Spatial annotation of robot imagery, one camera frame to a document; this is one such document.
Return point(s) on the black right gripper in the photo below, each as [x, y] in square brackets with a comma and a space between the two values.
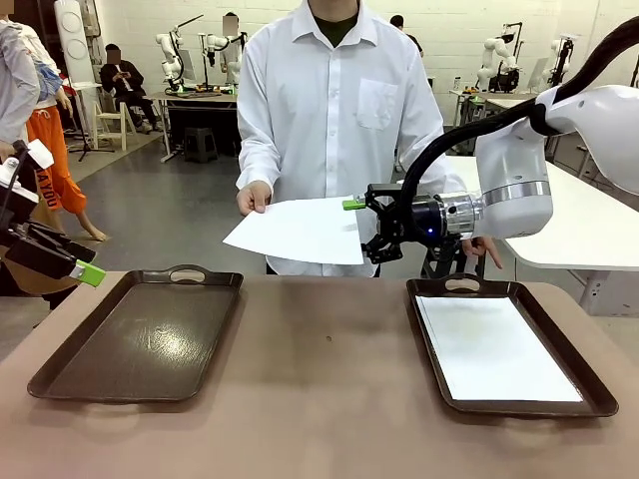
[424, 222]

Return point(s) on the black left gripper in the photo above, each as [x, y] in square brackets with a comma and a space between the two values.
[15, 234]

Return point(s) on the person's right forearm white sleeve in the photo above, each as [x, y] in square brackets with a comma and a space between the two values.
[257, 159]

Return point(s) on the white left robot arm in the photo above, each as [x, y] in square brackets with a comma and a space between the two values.
[15, 194]

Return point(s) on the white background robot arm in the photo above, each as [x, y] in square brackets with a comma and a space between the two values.
[170, 60]
[555, 55]
[219, 45]
[491, 60]

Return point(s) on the person's left forearm white sleeve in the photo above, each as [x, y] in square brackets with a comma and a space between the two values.
[449, 174]

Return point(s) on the person's left hand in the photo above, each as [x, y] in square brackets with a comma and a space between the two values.
[481, 249]

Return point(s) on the person's right hand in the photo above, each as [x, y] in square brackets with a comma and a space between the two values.
[253, 198]

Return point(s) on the black step stool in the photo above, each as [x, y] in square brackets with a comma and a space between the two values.
[439, 259]

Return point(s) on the person in white shirt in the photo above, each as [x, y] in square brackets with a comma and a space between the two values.
[334, 125]

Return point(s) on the brown plastic tray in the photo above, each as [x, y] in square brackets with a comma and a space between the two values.
[499, 289]
[150, 344]

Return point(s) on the black tripod stand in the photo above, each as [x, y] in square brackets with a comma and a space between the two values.
[86, 144]

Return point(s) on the mannequin in orange trousers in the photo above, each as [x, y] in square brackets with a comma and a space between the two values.
[50, 135]

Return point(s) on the white folding chair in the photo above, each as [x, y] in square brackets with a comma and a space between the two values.
[115, 125]

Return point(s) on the small white background table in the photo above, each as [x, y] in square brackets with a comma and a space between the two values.
[466, 93]

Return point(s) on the small yellow object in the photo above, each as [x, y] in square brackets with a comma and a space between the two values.
[469, 90]

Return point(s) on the long white background table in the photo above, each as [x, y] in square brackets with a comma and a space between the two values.
[504, 101]

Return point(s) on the black plastic stool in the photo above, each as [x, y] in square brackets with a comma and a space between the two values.
[200, 142]

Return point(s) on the seated man in black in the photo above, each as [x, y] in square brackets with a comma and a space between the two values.
[122, 80]

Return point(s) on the dark-haired person in black top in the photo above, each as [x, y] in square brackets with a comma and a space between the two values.
[407, 35]

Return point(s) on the large white table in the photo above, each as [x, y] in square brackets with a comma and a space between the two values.
[589, 219]

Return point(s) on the grey robot work table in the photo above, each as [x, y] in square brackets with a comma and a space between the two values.
[199, 97]

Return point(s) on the tall white air conditioner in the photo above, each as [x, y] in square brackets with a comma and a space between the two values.
[75, 40]

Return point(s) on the standing person behind robots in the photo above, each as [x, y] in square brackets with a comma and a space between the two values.
[230, 50]

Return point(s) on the thin metal stand pole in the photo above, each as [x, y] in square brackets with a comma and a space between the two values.
[203, 60]

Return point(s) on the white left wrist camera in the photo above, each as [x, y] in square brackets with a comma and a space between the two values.
[40, 155]

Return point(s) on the tall black camera stand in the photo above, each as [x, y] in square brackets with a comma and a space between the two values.
[565, 60]

